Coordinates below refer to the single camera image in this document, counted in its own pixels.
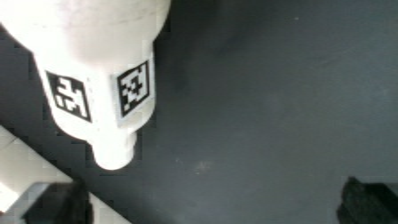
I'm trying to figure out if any white lamp bulb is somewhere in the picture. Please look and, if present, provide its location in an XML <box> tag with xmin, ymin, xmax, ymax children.
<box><xmin>0</xmin><ymin>0</ymin><xmax>172</xmax><ymax>170</ymax></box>

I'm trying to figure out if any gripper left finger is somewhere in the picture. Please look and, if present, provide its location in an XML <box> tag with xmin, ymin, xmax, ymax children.
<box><xmin>0</xmin><ymin>181</ymin><xmax>92</xmax><ymax>224</ymax></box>

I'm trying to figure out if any white front fence rail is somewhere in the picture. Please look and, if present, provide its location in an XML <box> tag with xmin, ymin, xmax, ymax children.
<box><xmin>0</xmin><ymin>126</ymin><xmax>131</xmax><ymax>224</ymax></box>

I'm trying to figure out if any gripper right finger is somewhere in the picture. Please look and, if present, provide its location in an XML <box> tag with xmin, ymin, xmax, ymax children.
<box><xmin>335</xmin><ymin>176</ymin><xmax>398</xmax><ymax>224</ymax></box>

